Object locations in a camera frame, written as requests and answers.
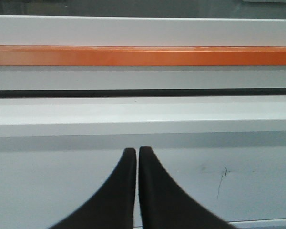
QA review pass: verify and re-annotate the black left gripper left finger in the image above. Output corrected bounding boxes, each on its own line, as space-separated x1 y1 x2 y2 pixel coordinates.
51 148 136 229

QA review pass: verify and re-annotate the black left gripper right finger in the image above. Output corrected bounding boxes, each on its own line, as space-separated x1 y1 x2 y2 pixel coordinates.
138 146 233 229

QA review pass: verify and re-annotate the orange and white sash frame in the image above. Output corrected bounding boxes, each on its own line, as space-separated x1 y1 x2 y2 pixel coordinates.
0 16 286 91

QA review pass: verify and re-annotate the white fume hood base cabinet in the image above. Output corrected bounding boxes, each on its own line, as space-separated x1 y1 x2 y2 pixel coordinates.
0 96 286 229

